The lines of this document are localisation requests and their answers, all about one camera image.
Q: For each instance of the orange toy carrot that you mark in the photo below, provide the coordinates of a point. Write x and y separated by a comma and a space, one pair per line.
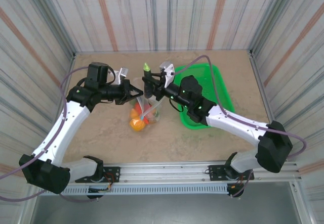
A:
138, 105

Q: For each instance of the clear zip-top bag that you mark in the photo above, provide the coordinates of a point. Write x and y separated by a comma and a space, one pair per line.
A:
148, 107

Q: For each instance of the blue zipper slider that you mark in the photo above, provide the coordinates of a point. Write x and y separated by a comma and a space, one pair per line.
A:
143, 118

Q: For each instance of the green plastic mesh basket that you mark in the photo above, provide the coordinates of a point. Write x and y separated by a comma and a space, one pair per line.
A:
217, 87

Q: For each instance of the round yellow-orange toy fruit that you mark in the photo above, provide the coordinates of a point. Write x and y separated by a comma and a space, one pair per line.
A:
136, 124

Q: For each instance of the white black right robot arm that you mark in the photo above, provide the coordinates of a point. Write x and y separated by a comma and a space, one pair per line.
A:
235, 123

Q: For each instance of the aluminium table edge strip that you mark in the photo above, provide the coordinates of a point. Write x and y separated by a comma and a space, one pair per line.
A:
260, 82
71, 64

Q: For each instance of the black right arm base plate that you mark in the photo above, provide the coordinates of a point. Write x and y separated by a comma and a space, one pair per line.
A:
213, 171

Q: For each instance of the aluminium mounting rail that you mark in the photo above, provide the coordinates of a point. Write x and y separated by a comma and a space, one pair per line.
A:
164, 171

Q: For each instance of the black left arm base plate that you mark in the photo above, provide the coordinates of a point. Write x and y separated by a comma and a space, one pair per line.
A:
115, 173

